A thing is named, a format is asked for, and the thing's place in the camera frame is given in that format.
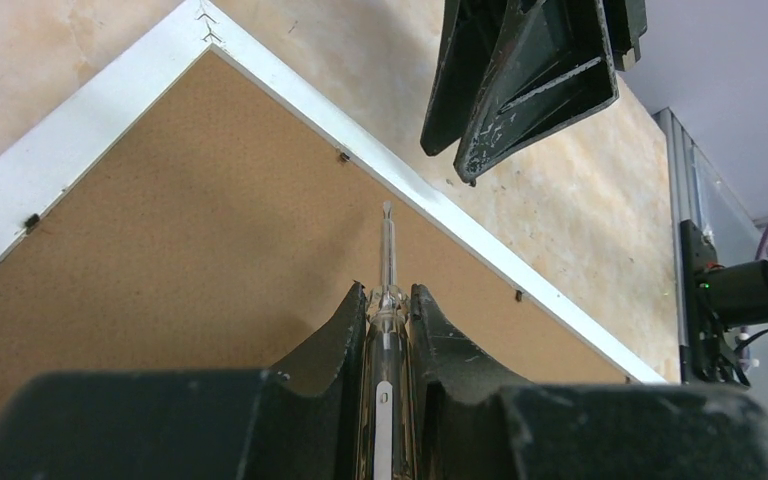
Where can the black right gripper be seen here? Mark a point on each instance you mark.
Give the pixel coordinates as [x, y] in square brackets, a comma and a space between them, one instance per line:
[530, 68]

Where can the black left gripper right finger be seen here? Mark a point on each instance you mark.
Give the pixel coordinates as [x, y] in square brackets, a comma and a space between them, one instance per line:
[477, 419]

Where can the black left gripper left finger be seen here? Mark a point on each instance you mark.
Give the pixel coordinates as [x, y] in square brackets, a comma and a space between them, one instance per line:
[293, 420]

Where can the silver screwdriver tool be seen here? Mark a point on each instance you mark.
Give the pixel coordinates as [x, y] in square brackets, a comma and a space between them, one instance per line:
[386, 434]

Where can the white picture frame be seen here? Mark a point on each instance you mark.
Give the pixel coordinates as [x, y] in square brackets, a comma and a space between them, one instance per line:
[39, 169]

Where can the brown frame backing board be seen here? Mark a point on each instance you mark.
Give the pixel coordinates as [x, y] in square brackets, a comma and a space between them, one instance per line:
[220, 232]

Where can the aluminium front rail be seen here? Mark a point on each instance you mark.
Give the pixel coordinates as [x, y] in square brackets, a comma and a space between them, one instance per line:
[699, 194]

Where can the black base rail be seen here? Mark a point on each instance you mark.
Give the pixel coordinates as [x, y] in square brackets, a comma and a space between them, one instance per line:
[705, 355]

